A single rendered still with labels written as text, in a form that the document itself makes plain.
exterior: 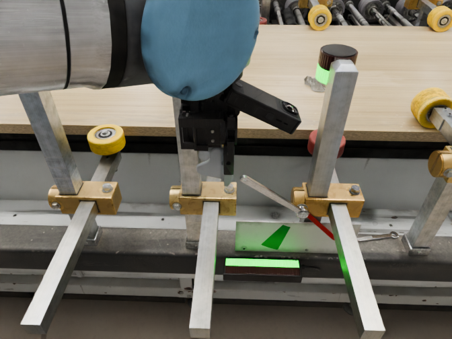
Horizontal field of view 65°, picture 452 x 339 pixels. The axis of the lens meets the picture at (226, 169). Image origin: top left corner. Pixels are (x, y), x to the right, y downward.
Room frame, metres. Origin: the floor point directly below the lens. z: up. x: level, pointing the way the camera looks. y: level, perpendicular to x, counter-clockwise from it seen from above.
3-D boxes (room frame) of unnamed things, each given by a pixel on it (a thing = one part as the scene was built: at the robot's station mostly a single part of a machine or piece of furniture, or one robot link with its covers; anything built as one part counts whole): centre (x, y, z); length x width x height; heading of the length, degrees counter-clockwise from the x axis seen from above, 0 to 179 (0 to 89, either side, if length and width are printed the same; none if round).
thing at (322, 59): (0.56, -0.18, 1.13); 0.06 x 0.06 x 0.02
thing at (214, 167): (0.43, 0.02, 1.00); 0.06 x 0.03 x 0.09; 88
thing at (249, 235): (0.49, -0.15, 0.75); 0.26 x 0.01 x 0.10; 88
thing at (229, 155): (0.42, 0.00, 1.05); 0.05 x 0.02 x 0.09; 178
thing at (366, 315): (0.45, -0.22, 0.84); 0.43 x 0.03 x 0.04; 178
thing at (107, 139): (0.67, 0.27, 0.85); 0.08 x 0.08 x 0.11
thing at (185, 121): (0.44, 0.02, 1.11); 0.09 x 0.08 x 0.12; 88
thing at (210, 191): (0.52, 0.05, 0.84); 0.13 x 0.06 x 0.05; 88
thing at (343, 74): (0.51, -0.18, 0.90); 0.03 x 0.03 x 0.48; 88
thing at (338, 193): (0.52, -0.20, 0.85); 0.13 x 0.06 x 0.05; 88
